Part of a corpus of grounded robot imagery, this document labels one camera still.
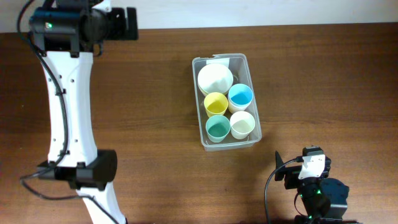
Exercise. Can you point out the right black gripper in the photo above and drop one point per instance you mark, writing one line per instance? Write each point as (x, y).
(291, 176)

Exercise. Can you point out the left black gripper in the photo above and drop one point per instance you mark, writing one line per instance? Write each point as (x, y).
(124, 33)

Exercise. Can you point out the cream cup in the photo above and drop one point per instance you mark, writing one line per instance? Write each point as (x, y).
(242, 124)

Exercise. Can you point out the green cup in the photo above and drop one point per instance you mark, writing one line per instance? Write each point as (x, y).
(217, 128)

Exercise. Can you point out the blue cup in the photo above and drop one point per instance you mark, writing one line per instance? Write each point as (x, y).
(240, 94)

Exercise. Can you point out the yellow cup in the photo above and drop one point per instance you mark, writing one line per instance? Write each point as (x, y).
(215, 104)

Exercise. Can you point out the white bowl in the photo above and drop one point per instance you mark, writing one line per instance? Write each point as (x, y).
(215, 78)

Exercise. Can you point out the pink cup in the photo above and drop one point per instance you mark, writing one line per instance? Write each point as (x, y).
(233, 108)

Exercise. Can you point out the yellow bowl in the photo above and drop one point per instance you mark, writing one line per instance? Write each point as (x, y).
(205, 93)

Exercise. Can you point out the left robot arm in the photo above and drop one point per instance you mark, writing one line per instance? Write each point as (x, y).
(67, 36)

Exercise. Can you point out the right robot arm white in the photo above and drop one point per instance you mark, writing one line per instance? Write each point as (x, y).
(324, 198)

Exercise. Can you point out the clear plastic container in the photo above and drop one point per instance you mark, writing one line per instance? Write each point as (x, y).
(239, 67)

